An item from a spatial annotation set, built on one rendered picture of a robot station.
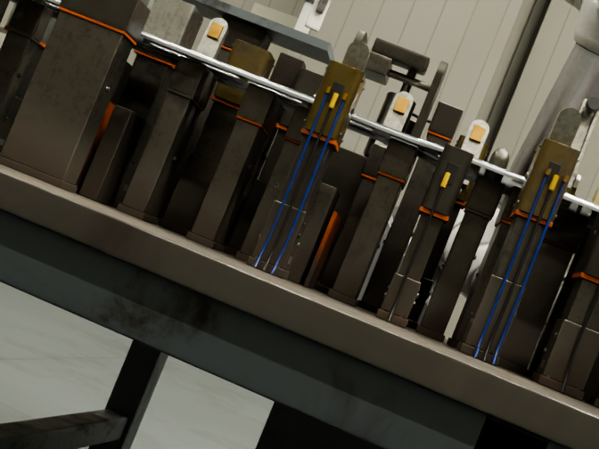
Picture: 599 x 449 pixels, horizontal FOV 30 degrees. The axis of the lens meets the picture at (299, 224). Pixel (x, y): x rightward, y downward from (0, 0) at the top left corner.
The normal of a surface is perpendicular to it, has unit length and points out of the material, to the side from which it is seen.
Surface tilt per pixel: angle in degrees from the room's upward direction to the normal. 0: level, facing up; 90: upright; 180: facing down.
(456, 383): 90
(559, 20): 90
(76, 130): 90
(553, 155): 90
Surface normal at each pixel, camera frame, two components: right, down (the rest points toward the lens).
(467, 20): -0.18, -0.11
